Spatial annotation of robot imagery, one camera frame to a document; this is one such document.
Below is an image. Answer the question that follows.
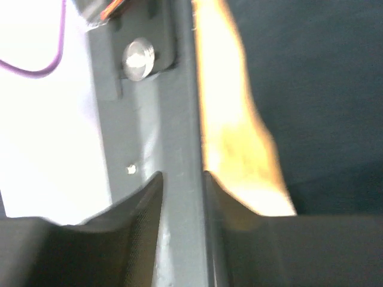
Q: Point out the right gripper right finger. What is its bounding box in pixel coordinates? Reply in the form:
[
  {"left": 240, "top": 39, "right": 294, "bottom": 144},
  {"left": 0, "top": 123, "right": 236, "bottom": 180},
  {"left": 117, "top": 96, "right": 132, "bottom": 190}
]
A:
[{"left": 205, "top": 173, "right": 382, "bottom": 286}]

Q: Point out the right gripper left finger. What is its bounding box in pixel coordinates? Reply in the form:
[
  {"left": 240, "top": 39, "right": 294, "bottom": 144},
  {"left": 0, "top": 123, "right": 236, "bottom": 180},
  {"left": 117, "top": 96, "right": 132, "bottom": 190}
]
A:
[{"left": 1, "top": 172, "right": 163, "bottom": 286}]

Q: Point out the black t-shirt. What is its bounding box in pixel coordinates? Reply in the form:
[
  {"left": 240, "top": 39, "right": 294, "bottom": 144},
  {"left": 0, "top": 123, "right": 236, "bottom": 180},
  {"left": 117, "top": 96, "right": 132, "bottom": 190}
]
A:
[{"left": 221, "top": 1, "right": 382, "bottom": 217}]

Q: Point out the silver bolt knob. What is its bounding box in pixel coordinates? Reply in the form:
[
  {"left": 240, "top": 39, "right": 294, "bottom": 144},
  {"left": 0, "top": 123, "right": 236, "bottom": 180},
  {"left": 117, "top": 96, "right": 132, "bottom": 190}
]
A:
[{"left": 122, "top": 38, "right": 156, "bottom": 81}]

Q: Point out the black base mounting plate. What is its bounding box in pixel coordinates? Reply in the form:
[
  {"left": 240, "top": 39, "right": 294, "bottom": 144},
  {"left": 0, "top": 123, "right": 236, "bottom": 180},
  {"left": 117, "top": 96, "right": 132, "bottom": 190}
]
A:
[{"left": 76, "top": 1, "right": 214, "bottom": 286}]

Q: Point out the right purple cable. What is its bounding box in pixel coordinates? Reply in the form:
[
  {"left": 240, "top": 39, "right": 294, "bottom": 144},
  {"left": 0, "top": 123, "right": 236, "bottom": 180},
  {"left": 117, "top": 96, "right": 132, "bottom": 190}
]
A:
[{"left": 0, "top": 0, "right": 66, "bottom": 79}]

